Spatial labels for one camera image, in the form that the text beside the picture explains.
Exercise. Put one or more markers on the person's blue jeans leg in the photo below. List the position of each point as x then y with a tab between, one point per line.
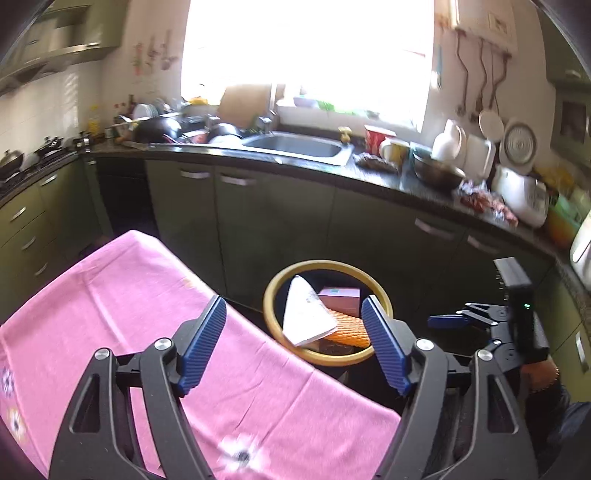
572	424

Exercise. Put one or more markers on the yellow-rimmed black bin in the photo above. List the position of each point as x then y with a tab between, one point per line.
272	300

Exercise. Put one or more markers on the wooden cutting board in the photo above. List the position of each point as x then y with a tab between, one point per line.
242	104

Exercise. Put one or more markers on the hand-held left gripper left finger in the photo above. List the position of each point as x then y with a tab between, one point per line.
203	341

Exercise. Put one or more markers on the round steamer rack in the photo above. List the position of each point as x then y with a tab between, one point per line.
519	143

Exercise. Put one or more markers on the white jug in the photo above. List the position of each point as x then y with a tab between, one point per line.
448	141

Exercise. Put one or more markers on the metal faucet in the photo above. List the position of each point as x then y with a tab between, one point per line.
268	124

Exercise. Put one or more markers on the yellow oil bottle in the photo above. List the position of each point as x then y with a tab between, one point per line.
94	121

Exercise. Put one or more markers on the person's right forearm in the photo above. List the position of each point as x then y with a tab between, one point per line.
547	408

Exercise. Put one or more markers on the red cup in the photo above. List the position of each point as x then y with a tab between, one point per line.
376	136

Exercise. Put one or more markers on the yellow kettle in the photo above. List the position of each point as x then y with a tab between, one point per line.
201	108

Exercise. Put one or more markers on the green kitchen cabinets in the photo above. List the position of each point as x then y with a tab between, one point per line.
277	217

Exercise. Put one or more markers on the white rice cooker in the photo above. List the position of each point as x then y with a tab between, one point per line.
521	196

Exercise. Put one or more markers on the white round skimmer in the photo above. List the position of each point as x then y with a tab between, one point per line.
490	124

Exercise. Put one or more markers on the steel sink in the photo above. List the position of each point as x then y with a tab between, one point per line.
295	147

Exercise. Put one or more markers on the pink cardboard box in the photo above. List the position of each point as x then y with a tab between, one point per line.
339	300

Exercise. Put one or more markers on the green wall cabinet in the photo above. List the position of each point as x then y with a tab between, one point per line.
64	32

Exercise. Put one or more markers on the person's right hand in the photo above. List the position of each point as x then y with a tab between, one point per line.
541	374

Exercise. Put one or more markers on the orange sponge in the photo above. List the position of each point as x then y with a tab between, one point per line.
351	330

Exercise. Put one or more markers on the black wok with lid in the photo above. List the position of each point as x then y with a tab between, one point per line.
11	161

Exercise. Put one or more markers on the white plastic bag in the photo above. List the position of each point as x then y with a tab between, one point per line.
302	314

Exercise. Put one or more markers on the pink floral tablecloth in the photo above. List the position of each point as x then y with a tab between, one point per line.
138	295

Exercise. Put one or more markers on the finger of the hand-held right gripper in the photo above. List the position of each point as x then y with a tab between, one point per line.
445	321

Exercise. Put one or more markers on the large black wok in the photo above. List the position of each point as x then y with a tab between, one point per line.
157	130

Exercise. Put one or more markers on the red snack bags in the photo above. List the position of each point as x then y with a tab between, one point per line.
485	203

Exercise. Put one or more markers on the black frying pan with lid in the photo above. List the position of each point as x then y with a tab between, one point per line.
48	147

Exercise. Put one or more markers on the gas stove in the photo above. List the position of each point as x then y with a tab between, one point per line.
37	168

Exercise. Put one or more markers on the metal bowl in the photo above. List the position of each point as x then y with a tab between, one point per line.
438	173

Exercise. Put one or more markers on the window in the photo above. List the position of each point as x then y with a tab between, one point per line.
304	50

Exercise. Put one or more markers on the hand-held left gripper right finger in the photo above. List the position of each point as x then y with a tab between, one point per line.
385	346

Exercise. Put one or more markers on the dish rack with plates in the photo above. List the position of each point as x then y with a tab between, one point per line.
147	110

